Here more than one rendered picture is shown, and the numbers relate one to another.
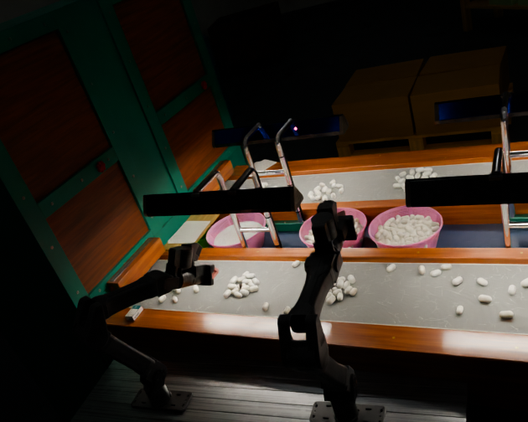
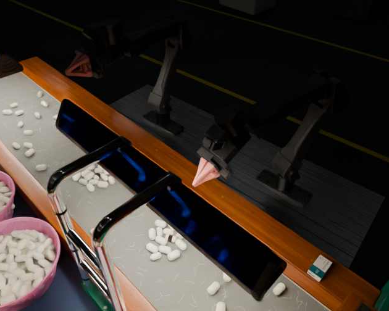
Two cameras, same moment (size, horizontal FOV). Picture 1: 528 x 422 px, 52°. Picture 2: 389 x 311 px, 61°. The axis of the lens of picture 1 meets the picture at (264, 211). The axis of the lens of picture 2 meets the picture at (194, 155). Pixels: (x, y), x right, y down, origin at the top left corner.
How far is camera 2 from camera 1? 2.21 m
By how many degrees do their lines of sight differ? 110
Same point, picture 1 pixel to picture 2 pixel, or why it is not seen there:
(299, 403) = (183, 140)
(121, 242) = not seen: outside the picture
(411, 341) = (102, 109)
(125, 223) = not seen: outside the picture
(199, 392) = (249, 179)
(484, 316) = (52, 111)
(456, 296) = (44, 127)
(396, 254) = (23, 170)
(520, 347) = (66, 86)
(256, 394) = not seen: hidden behind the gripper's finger
